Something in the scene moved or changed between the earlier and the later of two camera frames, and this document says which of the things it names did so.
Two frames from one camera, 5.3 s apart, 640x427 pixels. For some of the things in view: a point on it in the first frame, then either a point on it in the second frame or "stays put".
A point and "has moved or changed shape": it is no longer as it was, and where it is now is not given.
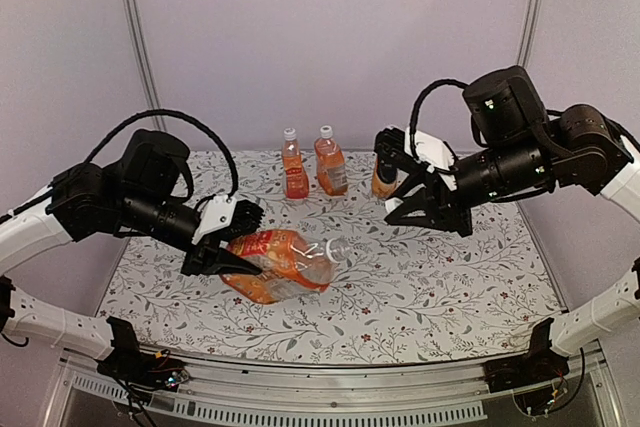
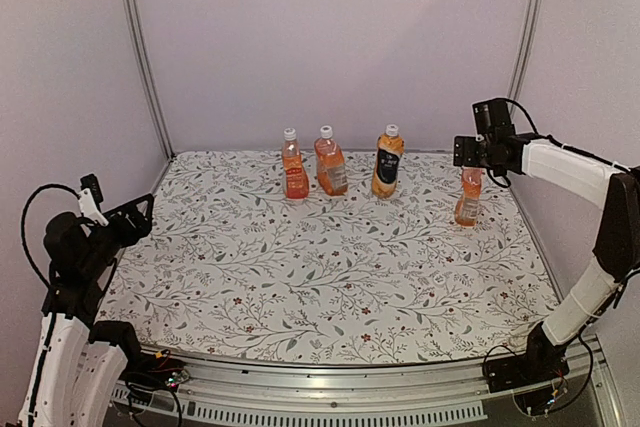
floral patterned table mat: x=407 y=292 stays put
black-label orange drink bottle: x=384 y=177 stays put
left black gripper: x=208 y=258 to x=141 y=226
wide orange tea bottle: x=292 y=262 has moved or changed shape
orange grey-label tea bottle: x=330 y=157 stays put
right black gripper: x=442 y=211 to x=463 y=148
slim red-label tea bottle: x=294 y=175 stays put
